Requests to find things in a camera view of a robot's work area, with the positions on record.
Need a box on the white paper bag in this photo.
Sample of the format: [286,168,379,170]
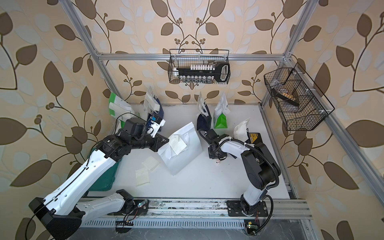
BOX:
[158,122,203,176]

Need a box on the black socket set holder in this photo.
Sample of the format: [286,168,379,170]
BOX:
[173,62,231,84]

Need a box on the black wire basket right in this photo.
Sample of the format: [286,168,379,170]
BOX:
[264,63,335,131]

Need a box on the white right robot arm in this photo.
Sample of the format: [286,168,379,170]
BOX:
[201,129,281,208]

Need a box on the black wire basket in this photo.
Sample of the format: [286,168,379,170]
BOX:
[168,48,231,85]
[264,63,335,131]

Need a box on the large green white bag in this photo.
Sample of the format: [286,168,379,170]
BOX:
[109,93,140,128]

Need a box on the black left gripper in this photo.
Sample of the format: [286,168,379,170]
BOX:
[129,129,170,152]

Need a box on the dark navy small bag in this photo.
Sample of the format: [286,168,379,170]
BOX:
[197,93,212,132]

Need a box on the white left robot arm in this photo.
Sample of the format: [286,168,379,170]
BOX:
[29,116,169,240]

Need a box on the tool in right basket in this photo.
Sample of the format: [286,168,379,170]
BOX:
[275,91,300,107]

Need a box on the black corrugated cable hose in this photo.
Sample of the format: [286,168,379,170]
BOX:
[197,128,280,235]

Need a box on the green plastic tool case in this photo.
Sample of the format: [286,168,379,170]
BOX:
[88,159,120,192]

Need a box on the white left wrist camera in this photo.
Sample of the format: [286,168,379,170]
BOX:
[147,115,166,138]

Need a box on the black yellow flat case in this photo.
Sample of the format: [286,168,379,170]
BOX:
[246,133,263,145]

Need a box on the small blue paper bag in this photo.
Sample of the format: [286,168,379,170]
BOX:
[147,96,164,130]

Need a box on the black wire basket back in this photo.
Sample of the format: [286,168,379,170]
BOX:
[168,48,231,85]

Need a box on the aluminium front rail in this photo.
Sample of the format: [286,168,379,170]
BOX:
[91,198,313,220]

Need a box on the small green paper bag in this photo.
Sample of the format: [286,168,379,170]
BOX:
[214,93,230,129]

